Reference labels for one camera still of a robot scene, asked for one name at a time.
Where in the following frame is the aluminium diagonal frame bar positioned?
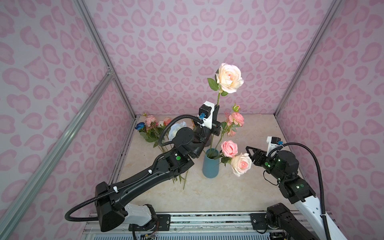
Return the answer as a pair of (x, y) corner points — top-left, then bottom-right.
(1, 71), (114, 240)

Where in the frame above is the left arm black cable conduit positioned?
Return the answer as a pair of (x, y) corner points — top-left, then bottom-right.
(64, 114), (202, 223)

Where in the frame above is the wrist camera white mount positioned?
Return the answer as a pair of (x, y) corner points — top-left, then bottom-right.
(267, 137), (283, 154)
(199, 101), (215, 130)

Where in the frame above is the aluminium corner frame post right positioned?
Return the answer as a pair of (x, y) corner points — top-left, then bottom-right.
(274, 0), (345, 118)

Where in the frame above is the large cream peach rose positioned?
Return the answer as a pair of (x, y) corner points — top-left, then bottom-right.
(208, 63), (244, 107)

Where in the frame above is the aluminium corner frame post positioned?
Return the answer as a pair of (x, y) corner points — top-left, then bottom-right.
(274, 0), (345, 118)
(74, 0), (137, 120)

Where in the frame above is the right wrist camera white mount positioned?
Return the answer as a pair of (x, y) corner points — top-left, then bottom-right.
(267, 137), (283, 154)

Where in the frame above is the aluminium corner frame post left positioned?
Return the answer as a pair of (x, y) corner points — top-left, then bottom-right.
(74, 0), (137, 120)

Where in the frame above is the teal ceramic vase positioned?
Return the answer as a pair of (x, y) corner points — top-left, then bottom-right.
(202, 149), (220, 179)

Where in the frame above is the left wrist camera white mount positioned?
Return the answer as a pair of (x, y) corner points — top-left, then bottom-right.
(199, 101), (215, 130)

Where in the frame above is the pink peony flower stem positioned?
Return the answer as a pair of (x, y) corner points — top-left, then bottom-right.
(143, 113), (157, 129)

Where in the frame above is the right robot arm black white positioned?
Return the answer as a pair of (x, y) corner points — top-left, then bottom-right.
(246, 143), (346, 240)

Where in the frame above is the light blue white rose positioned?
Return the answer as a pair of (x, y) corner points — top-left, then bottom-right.
(168, 122), (187, 141)

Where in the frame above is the aluminium rail base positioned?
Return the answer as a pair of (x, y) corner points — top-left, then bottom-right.
(79, 210), (331, 240)

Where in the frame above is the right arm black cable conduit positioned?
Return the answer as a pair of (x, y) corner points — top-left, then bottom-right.
(280, 142), (332, 240)

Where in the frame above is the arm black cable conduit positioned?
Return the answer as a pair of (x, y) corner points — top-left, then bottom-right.
(280, 142), (332, 240)
(64, 114), (202, 223)

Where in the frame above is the dark blue small flower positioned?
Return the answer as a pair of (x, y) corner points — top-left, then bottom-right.
(135, 122), (146, 131)

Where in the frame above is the pink spray rose branch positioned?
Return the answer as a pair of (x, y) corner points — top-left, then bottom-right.
(215, 104), (245, 149)

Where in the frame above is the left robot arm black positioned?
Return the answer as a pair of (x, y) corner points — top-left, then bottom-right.
(95, 121), (221, 232)

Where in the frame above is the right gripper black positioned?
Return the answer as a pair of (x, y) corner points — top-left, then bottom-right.
(244, 146), (286, 183)

